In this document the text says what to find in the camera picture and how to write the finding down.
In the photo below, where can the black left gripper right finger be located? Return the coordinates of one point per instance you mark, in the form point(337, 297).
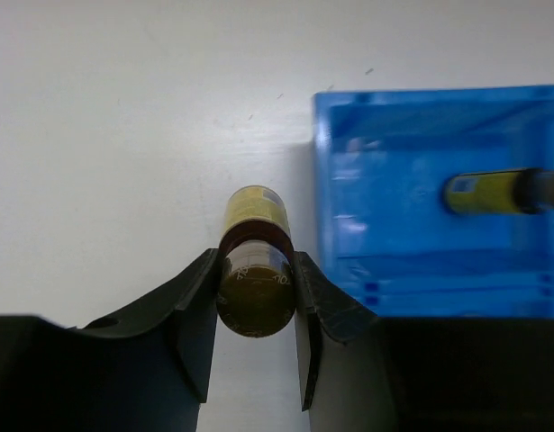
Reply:
point(361, 372)

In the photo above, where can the blue three-compartment plastic bin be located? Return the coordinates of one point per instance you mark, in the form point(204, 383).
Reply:
point(385, 235)

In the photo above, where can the small brown bottle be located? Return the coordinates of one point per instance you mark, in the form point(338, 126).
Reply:
point(517, 191)
point(256, 296)

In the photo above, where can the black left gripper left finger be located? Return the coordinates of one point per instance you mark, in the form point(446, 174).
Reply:
point(144, 367)

